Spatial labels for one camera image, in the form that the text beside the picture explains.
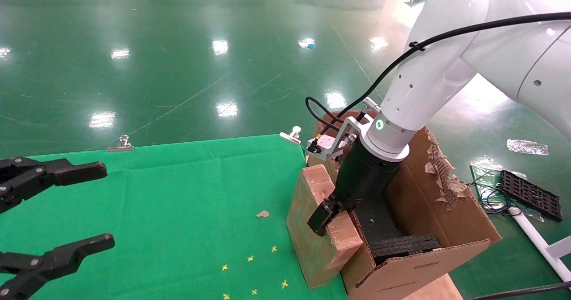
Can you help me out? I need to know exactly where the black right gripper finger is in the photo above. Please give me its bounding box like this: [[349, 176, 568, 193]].
[[307, 198, 346, 237]]

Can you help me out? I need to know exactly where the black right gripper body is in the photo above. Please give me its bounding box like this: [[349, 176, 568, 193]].
[[330, 137, 402, 214]]

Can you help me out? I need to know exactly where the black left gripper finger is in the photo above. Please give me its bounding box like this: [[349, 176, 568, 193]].
[[0, 234, 116, 300], [0, 156, 108, 214]]

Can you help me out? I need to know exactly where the small brown cardboard box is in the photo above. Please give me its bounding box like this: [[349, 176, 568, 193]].
[[286, 164, 364, 289]]

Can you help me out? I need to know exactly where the large open cardboard carton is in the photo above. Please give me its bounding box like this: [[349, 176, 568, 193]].
[[308, 110, 504, 300]]

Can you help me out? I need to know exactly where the silver binder clip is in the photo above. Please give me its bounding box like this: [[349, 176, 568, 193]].
[[279, 126, 302, 145], [106, 134, 134, 152]]

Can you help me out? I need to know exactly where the black foam pad stack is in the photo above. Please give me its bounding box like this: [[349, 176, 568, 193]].
[[355, 195, 442, 265]]

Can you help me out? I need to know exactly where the green table cloth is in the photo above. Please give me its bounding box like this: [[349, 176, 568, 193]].
[[0, 134, 348, 300]]

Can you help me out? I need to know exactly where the clear plastic bag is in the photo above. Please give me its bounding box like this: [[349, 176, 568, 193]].
[[469, 157, 505, 178], [507, 138, 550, 156]]

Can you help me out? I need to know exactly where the black plastic grid tray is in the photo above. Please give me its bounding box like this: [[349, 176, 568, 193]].
[[499, 169, 563, 223]]

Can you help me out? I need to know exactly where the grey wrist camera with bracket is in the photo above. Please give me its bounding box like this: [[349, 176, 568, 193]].
[[306, 115, 374, 161]]

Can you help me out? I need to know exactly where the thick braided black cable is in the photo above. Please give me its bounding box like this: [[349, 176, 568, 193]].
[[305, 96, 357, 133]]

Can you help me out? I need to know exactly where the thin black wire bundle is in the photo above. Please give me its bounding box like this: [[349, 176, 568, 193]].
[[468, 170, 513, 215]]

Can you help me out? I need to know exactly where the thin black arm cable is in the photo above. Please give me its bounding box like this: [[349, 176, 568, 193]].
[[335, 11, 571, 122]]

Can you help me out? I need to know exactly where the white metal frame tube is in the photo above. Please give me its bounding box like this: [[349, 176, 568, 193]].
[[509, 207, 571, 284]]

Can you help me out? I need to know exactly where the black rubber cable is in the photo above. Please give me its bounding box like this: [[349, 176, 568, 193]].
[[464, 281, 571, 300]]

